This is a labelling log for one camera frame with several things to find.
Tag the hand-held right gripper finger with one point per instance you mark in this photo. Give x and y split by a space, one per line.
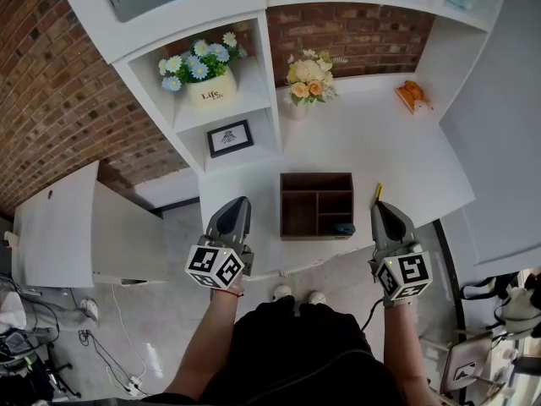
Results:
377 231
399 226

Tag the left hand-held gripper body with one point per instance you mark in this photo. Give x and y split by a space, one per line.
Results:
213 264

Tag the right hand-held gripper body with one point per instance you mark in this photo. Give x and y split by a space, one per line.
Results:
403 275

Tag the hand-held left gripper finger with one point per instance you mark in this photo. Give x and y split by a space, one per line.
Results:
245 226
220 220

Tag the brown wooden organizer box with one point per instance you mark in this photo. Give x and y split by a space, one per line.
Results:
298 214

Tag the person's right forearm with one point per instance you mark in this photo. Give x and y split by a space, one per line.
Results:
403 349

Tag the person's left forearm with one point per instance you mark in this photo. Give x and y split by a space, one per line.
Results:
203 345

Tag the small yellow black tool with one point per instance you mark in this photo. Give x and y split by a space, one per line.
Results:
378 193

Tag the person's left white shoe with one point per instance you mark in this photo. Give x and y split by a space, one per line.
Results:
282 292

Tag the person's white shoe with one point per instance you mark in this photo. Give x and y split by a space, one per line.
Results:
89 310
282 292
317 297

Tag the white desk with shelves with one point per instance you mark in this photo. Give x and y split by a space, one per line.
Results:
372 150

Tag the person's right white shoe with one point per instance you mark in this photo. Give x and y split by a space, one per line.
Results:
317 297

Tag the small black white device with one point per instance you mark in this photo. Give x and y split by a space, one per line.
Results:
465 371

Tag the person's black clothing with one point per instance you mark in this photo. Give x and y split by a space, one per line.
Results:
304 353

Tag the orange desk ornament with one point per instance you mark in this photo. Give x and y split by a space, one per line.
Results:
412 95

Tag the blue flowers in cream pot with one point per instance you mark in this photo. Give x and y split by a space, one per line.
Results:
209 87

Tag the white power strip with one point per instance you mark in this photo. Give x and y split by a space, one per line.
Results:
135 385

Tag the yellow flowers in white vase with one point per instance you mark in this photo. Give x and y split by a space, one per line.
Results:
308 80

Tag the white side table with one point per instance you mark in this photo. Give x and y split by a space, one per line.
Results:
55 231

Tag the black office chair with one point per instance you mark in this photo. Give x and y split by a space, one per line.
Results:
63 379

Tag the grey equipment bag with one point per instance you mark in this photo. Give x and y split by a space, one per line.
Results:
17 345

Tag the black picture frame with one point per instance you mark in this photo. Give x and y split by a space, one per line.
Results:
230 138

